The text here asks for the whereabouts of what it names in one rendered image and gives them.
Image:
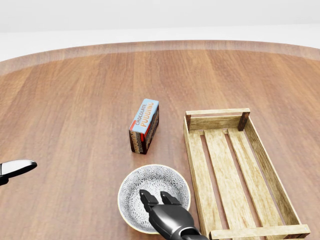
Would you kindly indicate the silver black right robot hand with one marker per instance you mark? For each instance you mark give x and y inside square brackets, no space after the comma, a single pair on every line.
[170,217]

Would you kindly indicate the chocolate pudding box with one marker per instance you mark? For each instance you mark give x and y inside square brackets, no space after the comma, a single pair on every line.
[145,120]

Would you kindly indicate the patterned black and white bowl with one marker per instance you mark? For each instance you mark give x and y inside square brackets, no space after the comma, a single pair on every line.
[150,180]

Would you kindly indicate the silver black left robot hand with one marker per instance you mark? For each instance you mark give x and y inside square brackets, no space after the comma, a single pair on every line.
[17,166]

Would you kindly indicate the wooden slat tray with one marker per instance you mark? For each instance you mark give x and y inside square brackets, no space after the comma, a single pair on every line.
[232,175]

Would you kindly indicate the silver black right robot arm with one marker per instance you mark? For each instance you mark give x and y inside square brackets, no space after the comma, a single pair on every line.
[192,236]

